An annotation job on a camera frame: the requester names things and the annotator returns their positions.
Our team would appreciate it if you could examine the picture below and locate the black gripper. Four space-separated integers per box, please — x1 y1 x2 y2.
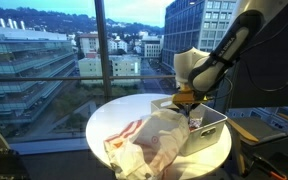
178 101 202 117

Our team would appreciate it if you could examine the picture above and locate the white plastic basket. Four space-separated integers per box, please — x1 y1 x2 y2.
150 96 228 158

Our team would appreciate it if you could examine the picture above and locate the blue white checkered cloth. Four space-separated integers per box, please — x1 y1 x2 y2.
188 116 204 131

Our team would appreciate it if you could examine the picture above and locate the round white table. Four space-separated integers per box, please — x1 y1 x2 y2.
85 93 233 180

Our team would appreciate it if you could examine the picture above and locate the grey armchair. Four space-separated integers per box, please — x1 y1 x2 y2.
225 112 288 180

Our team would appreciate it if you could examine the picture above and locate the black stand with orange part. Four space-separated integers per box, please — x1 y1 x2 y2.
243 155 288 180

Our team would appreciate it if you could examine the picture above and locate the dark window mullion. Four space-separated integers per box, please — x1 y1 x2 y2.
94 0 114 102

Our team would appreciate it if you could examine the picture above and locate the grey window handrail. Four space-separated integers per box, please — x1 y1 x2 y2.
0 75 177 83

